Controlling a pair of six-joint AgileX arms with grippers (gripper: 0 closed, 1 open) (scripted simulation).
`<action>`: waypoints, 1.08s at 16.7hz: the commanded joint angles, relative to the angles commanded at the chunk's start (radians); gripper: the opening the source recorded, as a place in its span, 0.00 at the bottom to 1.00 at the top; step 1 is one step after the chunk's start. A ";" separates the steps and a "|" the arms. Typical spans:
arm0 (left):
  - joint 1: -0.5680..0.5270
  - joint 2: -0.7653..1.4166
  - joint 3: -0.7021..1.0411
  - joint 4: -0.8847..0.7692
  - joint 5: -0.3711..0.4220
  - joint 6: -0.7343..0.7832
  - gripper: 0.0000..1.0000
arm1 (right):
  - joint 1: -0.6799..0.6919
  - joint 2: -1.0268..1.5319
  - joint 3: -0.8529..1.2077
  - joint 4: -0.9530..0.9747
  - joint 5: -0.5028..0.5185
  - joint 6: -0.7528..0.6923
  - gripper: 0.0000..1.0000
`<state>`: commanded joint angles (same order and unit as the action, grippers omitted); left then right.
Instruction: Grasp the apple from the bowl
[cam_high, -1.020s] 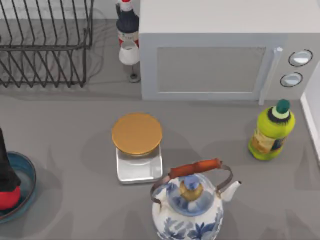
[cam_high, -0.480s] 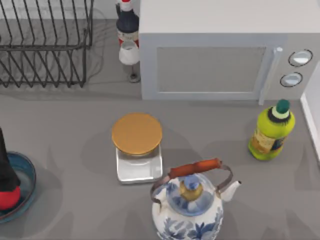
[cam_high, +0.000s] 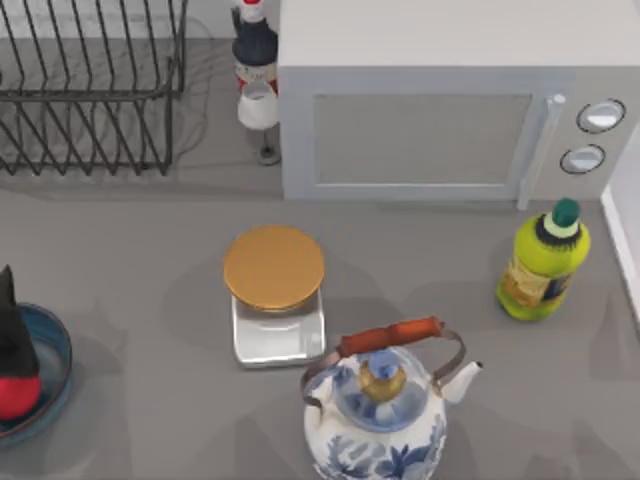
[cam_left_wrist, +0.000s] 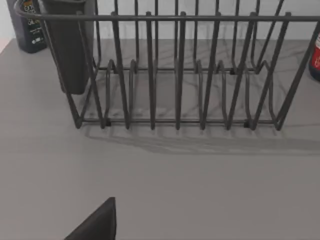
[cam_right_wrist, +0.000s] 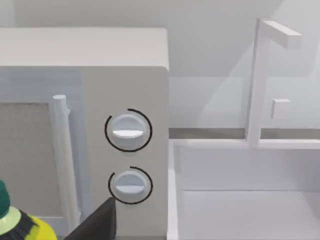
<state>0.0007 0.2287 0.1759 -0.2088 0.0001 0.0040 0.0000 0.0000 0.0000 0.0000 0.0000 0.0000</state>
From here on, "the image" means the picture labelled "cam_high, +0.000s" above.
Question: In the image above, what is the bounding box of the blue bowl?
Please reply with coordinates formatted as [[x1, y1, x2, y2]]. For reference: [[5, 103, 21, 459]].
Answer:
[[0, 301, 74, 448]]

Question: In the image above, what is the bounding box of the pale microwave oven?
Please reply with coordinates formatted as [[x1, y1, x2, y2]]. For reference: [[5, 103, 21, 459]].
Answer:
[[277, 0, 640, 211]]

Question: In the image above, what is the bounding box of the red apple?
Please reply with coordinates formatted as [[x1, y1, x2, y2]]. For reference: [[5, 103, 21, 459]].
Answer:
[[0, 372, 43, 421]]

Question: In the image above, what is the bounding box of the small microwave knob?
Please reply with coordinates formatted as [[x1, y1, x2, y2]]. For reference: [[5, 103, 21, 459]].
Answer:
[[560, 144, 606, 176]]

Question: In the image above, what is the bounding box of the kitchen scale with golden plate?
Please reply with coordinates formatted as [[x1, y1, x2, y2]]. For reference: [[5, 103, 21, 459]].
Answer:
[[222, 224, 327, 370]]

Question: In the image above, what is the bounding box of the microwave oven door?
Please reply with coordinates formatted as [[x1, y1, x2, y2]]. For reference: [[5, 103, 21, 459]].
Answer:
[[279, 67, 574, 202]]

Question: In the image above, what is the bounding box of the black wire dish rack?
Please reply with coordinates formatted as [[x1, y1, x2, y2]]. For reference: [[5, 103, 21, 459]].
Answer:
[[0, 0, 190, 177]]

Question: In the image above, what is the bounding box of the white wine glass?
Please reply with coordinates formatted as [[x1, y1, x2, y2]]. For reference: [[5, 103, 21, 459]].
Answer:
[[237, 81, 280, 167]]

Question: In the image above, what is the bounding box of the dark bottle with red cap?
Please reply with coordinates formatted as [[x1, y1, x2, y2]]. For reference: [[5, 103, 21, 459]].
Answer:
[[231, 0, 279, 94]]

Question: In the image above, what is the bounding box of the blue and white teapot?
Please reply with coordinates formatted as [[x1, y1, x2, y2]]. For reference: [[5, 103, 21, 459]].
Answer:
[[299, 315, 485, 480]]

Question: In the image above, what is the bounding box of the microwave door handle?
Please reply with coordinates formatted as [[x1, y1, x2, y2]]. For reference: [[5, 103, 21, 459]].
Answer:
[[516, 93, 567, 211]]

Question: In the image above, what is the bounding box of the green bottle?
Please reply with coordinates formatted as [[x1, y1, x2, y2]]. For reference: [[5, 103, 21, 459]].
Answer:
[[495, 197, 591, 321]]

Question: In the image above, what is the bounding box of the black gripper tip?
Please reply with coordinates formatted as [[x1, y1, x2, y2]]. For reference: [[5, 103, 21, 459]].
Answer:
[[0, 264, 40, 377]]

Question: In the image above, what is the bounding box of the large microwave knob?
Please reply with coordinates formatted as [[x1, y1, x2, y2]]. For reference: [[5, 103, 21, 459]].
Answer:
[[576, 98, 627, 135]]

